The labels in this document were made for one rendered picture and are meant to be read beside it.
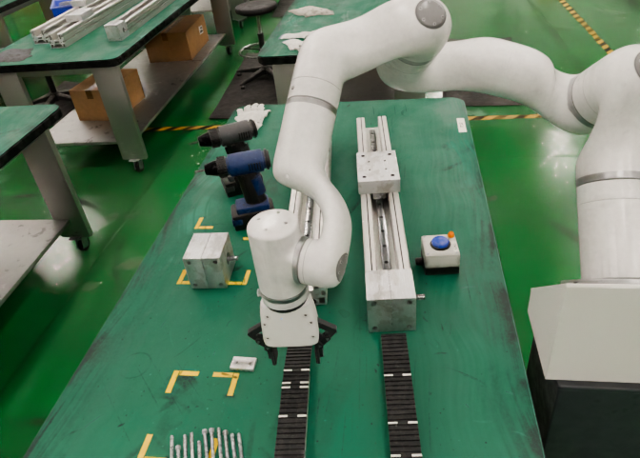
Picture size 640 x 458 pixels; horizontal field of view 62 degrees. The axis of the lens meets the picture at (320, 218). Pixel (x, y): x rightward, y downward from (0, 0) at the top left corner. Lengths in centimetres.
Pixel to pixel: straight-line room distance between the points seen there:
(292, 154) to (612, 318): 60
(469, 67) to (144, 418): 89
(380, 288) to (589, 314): 39
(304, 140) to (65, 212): 218
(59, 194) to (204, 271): 167
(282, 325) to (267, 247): 19
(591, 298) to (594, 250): 11
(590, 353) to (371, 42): 66
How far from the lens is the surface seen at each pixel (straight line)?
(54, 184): 286
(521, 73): 105
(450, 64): 105
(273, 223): 84
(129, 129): 353
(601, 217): 106
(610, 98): 106
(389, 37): 94
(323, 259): 82
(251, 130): 159
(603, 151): 108
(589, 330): 104
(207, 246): 131
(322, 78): 93
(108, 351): 128
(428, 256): 126
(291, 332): 97
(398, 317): 114
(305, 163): 87
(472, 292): 126
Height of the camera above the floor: 164
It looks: 35 degrees down
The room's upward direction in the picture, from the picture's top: 7 degrees counter-clockwise
